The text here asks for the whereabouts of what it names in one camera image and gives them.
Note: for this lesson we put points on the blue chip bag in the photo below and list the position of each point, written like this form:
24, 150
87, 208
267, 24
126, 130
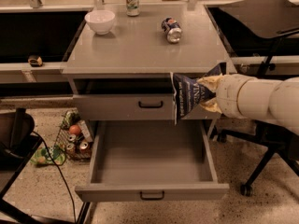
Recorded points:
188, 94

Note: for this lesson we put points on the upright green soda can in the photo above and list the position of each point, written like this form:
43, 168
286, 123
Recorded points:
132, 7

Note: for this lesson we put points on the orange ball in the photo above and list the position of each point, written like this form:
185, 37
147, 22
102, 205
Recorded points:
74, 129

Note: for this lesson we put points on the closed grey top drawer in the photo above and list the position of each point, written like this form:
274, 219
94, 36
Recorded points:
126, 106

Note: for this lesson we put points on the green chip bag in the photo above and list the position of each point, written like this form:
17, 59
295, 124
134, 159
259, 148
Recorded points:
71, 117

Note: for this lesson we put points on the black office chair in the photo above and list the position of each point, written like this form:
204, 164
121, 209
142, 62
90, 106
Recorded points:
264, 28

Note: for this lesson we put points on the lying blue soda can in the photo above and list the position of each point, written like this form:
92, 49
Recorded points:
172, 30

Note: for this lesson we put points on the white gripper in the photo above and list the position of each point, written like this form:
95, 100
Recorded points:
228, 94

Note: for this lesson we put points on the red soda can in basket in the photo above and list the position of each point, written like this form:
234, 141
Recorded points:
84, 147

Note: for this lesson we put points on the tape measure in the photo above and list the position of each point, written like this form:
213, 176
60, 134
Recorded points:
35, 61

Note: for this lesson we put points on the white bowl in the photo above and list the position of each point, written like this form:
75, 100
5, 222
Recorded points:
100, 21

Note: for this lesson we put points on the wire basket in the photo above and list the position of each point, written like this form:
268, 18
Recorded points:
62, 141

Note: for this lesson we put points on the black chair at left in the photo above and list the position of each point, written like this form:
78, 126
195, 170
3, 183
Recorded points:
18, 143

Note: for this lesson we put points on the white box in basket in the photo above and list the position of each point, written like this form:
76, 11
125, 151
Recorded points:
85, 131

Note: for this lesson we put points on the open grey middle drawer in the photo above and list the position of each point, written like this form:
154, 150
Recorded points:
154, 160

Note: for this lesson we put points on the silver soda can in basket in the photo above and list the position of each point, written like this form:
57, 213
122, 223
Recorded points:
72, 138

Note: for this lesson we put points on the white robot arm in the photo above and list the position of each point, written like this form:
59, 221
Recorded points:
268, 100

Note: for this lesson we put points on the grey drawer cabinet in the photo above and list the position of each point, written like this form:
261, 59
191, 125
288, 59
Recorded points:
136, 58

